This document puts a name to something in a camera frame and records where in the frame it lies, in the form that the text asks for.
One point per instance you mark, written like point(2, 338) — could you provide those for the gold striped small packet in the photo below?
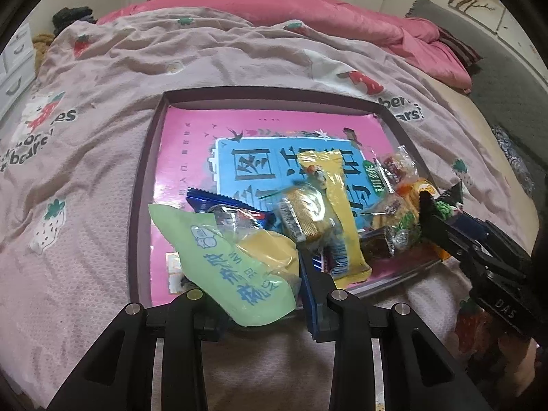
point(306, 214)

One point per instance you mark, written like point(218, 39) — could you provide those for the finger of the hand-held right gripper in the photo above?
point(436, 233)
point(469, 224)

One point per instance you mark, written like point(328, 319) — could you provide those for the dark striped pillow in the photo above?
point(460, 45)

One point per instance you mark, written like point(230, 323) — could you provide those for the orange cracker packet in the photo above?
point(413, 189)

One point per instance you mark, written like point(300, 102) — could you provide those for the person's right hand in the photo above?
point(520, 366)

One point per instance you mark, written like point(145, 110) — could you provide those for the pink quilt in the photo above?
point(342, 13)

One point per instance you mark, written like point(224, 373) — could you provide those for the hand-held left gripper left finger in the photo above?
point(184, 321)

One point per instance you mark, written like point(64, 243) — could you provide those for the clear cracker packet green label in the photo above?
point(394, 214)

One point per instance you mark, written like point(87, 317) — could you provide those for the white drawer cabinet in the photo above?
point(17, 64)

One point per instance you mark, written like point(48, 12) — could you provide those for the beige bed sheet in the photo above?
point(462, 115)

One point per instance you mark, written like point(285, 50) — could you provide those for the brown plush toy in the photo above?
point(43, 47)

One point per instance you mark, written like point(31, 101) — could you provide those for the dark clothes pile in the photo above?
point(70, 17)

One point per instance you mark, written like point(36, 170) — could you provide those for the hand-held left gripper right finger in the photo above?
point(310, 308)

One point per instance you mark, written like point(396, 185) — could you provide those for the blue cookie packet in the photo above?
point(205, 199)

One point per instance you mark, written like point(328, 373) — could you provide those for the pink book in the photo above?
point(188, 145)

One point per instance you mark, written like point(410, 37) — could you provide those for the yellow wafer packet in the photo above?
point(338, 188)

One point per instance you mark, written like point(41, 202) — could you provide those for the green cake packet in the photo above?
point(205, 244)

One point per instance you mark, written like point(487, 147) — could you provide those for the dark cardboard box tray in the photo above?
point(141, 205)

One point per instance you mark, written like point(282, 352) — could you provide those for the blue patterned cloth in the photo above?
point(513, 158)

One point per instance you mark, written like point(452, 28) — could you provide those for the black green small packet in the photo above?
point(445, 209)

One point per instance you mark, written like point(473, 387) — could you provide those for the grey padded headboard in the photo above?
point(492, 72)

